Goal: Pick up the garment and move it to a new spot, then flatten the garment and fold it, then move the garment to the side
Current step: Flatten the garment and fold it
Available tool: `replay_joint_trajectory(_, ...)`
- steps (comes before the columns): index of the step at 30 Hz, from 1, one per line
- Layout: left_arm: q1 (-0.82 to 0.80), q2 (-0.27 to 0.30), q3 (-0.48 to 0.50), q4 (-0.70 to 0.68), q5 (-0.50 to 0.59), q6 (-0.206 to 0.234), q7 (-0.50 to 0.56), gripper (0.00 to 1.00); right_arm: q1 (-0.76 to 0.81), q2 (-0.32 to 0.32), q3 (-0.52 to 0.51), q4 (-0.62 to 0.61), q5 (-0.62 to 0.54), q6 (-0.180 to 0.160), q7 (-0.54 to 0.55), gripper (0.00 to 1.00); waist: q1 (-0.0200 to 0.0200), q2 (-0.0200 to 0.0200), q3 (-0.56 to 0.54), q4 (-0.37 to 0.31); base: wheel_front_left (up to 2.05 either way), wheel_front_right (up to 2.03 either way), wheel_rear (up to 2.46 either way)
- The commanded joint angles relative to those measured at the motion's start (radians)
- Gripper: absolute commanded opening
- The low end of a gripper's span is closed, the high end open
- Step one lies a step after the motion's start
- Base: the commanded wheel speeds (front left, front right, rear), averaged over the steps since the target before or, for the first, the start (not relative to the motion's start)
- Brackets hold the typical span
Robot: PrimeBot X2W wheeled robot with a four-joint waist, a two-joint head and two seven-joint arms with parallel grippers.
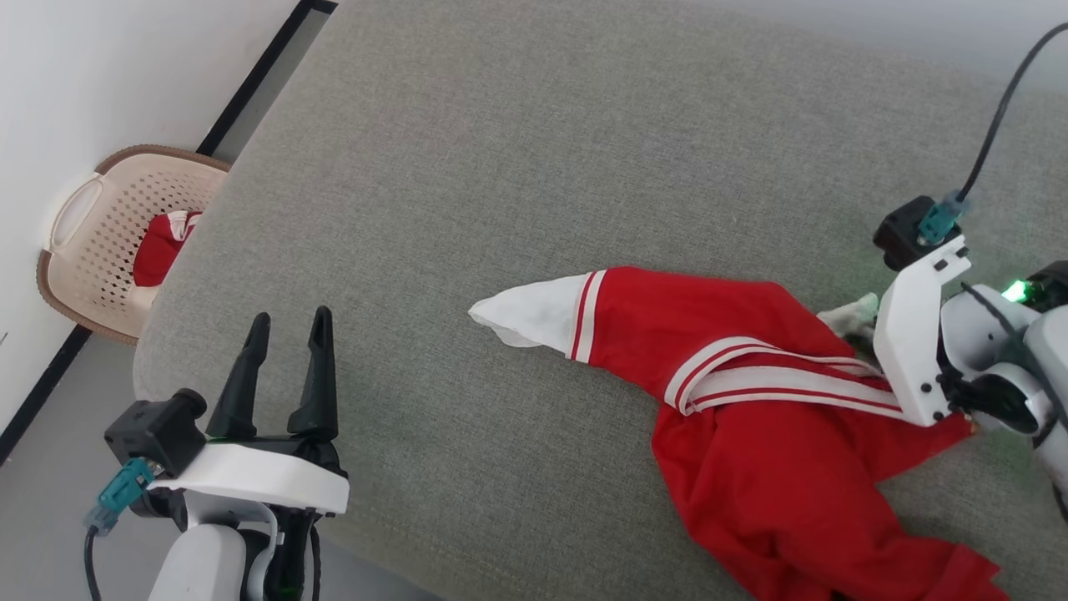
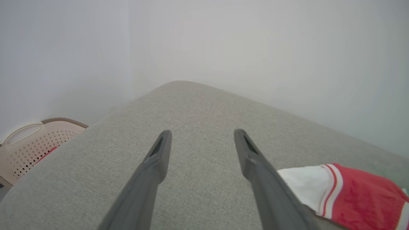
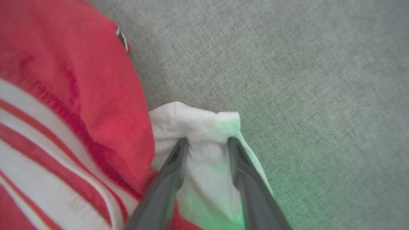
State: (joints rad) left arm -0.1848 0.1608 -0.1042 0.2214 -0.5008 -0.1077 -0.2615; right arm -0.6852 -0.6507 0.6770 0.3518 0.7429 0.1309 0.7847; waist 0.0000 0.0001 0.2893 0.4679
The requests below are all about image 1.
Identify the red garment in basket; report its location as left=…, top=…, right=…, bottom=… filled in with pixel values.
left=133, top=210, right=204, bottom=288

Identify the black right cable teal plug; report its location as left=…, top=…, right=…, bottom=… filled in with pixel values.
left=916, top=23, right=1068, bottom=248

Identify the grey fabric sofa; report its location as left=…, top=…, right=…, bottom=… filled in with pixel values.
left=133, top=0, right=1068, bottom=601

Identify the black cable teal plug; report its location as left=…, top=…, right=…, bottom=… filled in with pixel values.
left=82, top=457, right=157, bottom=601
left=916, top=23, right=1068, bottom=248

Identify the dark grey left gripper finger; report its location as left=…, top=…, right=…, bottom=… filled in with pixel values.
left=206, top=313, right=272, bottom=441
left=288, top=306, right=340, bottom=441

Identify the red and white shirt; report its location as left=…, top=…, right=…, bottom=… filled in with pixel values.
left=469, top=266, right=1010, bottom=601

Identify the beige plastic laundry basket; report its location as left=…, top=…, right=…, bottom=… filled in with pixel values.
left=36, top=144, right=231, bottom=346

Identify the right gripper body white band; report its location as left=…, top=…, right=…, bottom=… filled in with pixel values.
left=874, top=235, right=1040, bottom=435

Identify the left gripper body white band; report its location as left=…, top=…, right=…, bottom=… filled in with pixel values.
left=133, top=436, right=350, bottom=553

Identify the black left cable teal plug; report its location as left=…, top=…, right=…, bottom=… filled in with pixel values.
left=82, top=457, right=157, bottom=601

